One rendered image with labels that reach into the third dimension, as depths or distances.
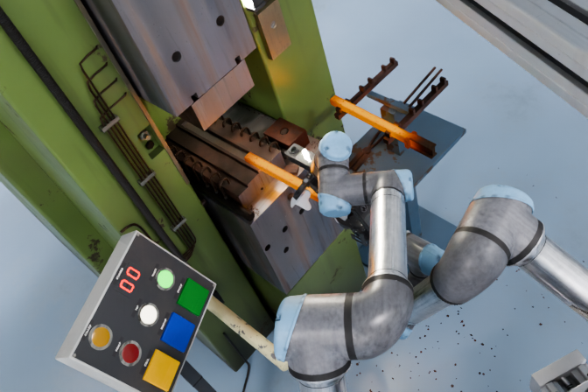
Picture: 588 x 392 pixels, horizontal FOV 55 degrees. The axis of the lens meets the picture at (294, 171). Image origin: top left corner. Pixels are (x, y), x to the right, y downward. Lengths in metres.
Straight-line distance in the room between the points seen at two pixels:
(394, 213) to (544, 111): 2.09
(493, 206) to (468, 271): 0.14
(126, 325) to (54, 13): 0.73
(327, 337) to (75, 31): 0.88
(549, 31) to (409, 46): 3.29
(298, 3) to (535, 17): 1.52
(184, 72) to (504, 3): 1.10
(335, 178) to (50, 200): 1.11
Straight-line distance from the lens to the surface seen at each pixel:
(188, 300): 1.55
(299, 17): 1.89
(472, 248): 1.14
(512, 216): 1.19
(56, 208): 2.13
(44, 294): 3.28
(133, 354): 1.47
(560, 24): 0.38
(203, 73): 1.47
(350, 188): 1.30
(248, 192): 1.76
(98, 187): 1.60
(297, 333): 1.02
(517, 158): 2.98
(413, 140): 1.74
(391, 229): 1.16
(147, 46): 1.35
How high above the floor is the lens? 2.26
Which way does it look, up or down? 47 degrees down
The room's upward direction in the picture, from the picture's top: 21 degrees counter-clockwise
